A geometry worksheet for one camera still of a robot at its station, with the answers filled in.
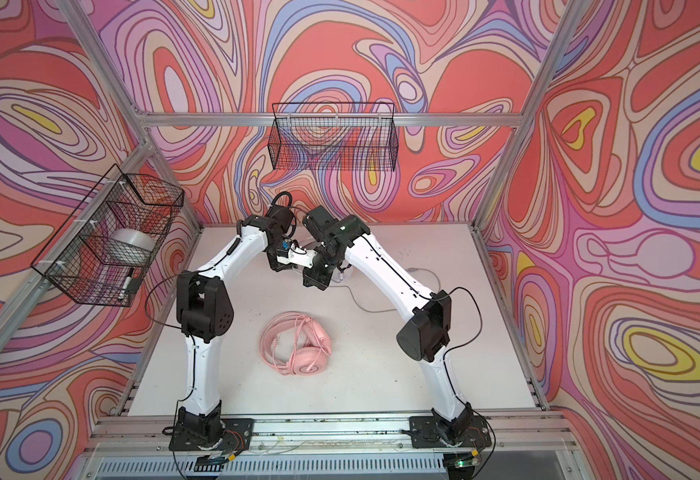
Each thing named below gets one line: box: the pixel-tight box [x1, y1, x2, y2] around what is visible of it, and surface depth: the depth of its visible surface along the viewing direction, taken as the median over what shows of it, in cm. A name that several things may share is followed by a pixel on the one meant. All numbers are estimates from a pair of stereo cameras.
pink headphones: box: [259, 312, 333, 376], surface depth 84 cm
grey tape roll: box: [108, 228, 156, 265], surface depth 73 cm
